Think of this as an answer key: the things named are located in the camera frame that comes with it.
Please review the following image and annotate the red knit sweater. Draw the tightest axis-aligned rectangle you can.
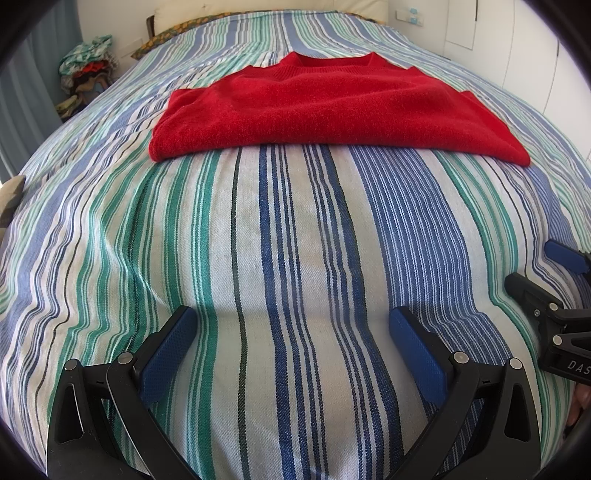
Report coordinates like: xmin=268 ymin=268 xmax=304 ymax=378
xmin=148 ymin=52 xmax=532 ymax=167

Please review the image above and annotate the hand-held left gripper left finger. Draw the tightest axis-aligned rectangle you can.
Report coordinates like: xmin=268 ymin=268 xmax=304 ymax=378
xmin=46 ymin=305 xmax=205 ymax=480

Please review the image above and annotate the grey-blue curtain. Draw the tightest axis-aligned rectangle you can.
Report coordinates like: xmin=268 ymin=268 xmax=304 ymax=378
xmin=0 ymin=14 xmax=86 ymax=185

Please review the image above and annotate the pile of colourful clothes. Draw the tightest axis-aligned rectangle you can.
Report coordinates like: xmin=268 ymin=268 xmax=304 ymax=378
xmin=55 ymin=34 xmax=118 ymax=123

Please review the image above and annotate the person's right hand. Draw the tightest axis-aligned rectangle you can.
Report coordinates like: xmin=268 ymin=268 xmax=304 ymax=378
xmin=569 ymin=382 xmax=591 ymax=430

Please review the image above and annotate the patterned pillow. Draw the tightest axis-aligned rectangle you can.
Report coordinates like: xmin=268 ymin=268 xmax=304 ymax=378
xmin=131 ymin=16 xmax=232 ymax=61

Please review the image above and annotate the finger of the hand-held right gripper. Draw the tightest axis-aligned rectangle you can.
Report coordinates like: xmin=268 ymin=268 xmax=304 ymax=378
xmin=544 ymin=239 xmax=591 ymax=278
xmin=504 ymin=272 xmax=591 ymax=334

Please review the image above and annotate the white wardrobe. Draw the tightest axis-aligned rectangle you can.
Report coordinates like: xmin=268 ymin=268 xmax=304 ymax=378
xmin=443 ymin=0 xmax=591 ymax=139

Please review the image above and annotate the brown cloth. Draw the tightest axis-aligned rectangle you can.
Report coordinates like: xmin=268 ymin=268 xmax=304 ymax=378
xmin=0 ymin=174 xmax=27 ymax=229

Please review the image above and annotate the striped bedspread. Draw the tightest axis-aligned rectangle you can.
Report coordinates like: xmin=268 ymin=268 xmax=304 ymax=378
xmin=0 ymin=9 xmax=591 ymax=480

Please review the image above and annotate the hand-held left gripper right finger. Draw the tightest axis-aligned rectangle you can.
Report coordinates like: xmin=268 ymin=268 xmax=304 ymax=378
xmin=385 ymin=306 xmax=544 ymax=480

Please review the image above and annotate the cream pillow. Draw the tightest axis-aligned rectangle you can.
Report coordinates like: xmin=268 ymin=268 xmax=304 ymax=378
xmin=154 ymin=0 xmax=389 ymax=25

